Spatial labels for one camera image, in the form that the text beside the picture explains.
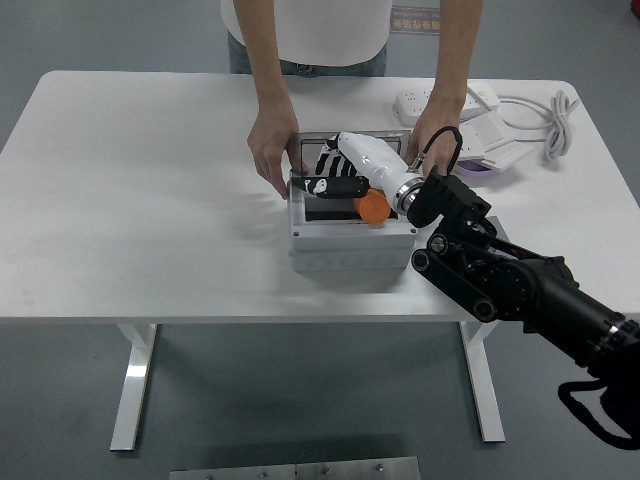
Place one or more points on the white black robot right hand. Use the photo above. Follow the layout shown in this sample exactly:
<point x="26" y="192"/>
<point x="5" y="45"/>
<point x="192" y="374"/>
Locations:
<point x="370" y="155"/>

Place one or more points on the person's left hand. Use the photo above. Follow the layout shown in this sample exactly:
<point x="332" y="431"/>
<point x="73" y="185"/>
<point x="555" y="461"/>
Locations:
<point x="435" y="125"/>

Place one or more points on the person's right hand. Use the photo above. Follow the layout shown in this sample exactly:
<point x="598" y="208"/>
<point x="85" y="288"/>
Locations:
<point x="270" y="142"/>

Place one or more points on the transparent hinged box lid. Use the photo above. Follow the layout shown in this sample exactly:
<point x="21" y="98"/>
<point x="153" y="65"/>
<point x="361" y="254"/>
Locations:
<point x="307" y="150"/>

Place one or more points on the orange cylindrical battery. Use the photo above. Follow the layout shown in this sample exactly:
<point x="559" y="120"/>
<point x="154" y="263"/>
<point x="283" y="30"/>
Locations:
<point x="372" y="207"/>

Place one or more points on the grey plastic junction box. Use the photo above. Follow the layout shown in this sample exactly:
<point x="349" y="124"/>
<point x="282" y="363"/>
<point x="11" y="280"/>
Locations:
<point x="350" y="245"/>

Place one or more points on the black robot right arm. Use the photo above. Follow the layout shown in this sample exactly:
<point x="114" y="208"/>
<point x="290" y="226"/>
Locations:
<point x="500" y="280"/>

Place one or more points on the person's right forearm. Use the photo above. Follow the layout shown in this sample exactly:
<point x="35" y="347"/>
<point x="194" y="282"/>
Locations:
<point x="267" y="55"/>

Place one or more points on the person's left forearm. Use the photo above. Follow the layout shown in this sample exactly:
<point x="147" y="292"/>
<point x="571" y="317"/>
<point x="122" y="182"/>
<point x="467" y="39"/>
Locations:
<point x="457" y="50"/>

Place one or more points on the white power strip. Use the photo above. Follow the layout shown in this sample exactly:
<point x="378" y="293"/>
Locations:
<point x="412" y="105"/>

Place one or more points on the purple flat object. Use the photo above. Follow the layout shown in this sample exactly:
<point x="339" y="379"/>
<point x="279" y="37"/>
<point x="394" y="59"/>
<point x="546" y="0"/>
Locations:
<point x="475" y="170"/>

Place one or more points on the person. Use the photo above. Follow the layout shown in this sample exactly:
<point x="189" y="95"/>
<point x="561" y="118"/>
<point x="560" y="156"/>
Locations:
<point x="325" y="30"/>

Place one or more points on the white table leg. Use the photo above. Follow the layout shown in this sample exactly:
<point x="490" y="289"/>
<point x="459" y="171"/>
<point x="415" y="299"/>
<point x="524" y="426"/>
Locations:
<point x="482" y="380"/>
<point x="135" y="375"/>

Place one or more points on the grey metal plate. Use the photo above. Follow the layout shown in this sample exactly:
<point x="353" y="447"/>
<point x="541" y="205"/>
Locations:
<point x="295" y="470"/>

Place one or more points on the white square switch panel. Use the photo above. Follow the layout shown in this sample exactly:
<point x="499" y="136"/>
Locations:
<point x="485" y="132"/>

